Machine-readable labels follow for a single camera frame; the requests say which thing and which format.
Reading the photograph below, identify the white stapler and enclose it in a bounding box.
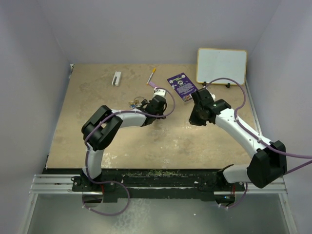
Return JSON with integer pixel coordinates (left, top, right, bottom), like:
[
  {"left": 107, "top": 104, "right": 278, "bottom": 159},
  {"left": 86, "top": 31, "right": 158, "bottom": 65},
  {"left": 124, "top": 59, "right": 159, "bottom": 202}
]
[{"left": 112, "top": 71, "right": 121, "bottom": 86}]

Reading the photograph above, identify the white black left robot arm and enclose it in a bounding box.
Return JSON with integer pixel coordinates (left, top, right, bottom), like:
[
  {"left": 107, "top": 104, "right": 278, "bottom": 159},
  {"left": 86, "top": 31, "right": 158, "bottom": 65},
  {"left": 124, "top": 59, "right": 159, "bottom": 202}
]
[{"left": 81, "top": 95, "right": 167, "bottom": 191}]

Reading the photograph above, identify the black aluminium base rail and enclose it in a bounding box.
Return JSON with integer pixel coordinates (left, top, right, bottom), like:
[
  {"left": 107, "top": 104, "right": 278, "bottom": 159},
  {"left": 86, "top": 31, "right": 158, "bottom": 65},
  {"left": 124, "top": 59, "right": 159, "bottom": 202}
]
[{"left": 31, "top": 168, "right": 287, "bottom": 202}]

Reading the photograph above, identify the pink translucent lead case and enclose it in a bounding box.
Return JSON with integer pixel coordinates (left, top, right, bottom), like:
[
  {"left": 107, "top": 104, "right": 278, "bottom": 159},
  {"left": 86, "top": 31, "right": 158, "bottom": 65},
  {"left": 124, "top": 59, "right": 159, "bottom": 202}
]
[{"left": 148, "top": 81, "right": 158, "bottom": 90}]

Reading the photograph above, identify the large metal keyring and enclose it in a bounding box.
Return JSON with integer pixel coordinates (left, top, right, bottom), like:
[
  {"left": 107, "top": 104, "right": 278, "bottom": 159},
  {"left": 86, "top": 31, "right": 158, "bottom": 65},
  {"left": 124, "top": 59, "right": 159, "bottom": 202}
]
[{"left": 133, "top": 96, "right": 145, "bottom": 107}]

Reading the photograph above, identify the black whiteboard stand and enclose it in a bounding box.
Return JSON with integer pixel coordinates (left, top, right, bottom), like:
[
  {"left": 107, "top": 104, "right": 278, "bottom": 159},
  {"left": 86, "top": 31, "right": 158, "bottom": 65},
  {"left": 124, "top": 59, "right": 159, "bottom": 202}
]
[{"left": 202, "top": 82, "right": 231, "bottom": 88}]

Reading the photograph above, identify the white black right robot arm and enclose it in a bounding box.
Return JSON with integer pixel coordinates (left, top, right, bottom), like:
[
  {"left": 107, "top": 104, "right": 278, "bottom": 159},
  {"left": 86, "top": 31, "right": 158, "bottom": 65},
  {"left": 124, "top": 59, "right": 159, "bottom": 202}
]
[{"left": 189, "top": 88, "right": 287, "bottom": 191}]

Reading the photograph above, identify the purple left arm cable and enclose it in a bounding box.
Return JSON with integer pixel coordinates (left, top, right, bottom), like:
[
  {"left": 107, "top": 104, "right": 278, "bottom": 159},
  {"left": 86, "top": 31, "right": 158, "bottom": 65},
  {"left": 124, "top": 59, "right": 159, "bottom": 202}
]
[{"left": 81, "top": 92, "right": 176, "bottom": 216}]

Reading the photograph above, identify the yellow capped marker pen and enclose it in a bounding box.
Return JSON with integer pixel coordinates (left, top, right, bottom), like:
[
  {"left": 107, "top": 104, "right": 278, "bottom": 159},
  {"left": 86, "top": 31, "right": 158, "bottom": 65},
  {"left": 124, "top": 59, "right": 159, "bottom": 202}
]
[{"left": 146, "top": 68, "right": 156, "bottom": 85}]

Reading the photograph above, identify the yellow framed whiteboard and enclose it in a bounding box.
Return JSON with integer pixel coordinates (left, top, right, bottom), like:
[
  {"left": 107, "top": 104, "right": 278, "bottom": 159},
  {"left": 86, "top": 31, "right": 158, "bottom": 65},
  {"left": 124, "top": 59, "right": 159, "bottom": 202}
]
[{"left": 196, "top": 48, "right": 248, "bottom": 85}]

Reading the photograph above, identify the purple paperback book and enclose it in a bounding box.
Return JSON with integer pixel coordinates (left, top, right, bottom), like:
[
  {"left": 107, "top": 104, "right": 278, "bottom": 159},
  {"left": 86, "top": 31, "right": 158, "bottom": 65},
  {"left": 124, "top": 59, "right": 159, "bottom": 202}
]
[{"left": 167, "top": 73, "right": 198, "bottom": 102}]

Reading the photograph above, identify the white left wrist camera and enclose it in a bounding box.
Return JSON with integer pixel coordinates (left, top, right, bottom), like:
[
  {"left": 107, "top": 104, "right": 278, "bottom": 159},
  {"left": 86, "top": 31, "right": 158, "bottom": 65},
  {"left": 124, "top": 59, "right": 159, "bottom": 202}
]
[{"left": 153, "top": 87, "right": 167, "bottom": 98}]

